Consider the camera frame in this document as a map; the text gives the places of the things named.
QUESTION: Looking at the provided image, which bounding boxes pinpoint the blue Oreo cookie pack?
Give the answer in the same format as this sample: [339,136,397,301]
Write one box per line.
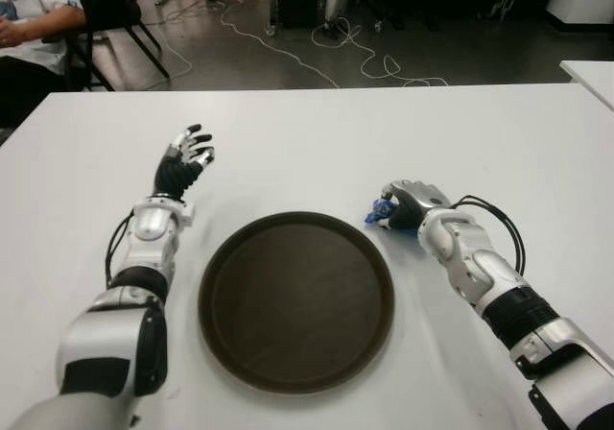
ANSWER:
[363,198,418,235]

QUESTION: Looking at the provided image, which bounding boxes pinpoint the white floor cable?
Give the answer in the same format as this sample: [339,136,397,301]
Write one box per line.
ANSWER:
[311,14,450,88]
[218,2,340,88]

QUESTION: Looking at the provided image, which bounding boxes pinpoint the white neighbouring table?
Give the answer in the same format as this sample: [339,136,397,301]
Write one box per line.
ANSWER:
[559,59,614,103]

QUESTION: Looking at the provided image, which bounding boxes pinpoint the round dark brown tray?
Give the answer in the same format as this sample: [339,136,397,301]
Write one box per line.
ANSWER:
[198,210,396,395]

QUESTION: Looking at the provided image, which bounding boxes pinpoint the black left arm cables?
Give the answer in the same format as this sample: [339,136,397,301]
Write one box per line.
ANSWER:
[104,211,135,282]

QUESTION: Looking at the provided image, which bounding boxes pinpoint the seated person in white shirt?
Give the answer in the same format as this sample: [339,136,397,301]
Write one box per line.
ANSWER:
[0,0,87,129]

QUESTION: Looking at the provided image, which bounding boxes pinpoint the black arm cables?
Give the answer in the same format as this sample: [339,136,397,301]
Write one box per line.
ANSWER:
[453,194,527,273]
[104,211,135,282]

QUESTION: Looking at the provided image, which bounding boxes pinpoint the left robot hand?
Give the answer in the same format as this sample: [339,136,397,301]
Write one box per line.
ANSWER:
[153,123,216,204]

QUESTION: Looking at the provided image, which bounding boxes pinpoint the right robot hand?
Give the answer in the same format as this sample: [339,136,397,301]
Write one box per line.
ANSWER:
[380,179,455,232]

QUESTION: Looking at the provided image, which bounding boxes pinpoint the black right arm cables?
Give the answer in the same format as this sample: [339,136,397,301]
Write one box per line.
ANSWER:
[453,194,527,273]

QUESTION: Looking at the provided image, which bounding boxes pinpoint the black chair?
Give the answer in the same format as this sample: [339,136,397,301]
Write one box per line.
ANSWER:
[61,0,172,93]

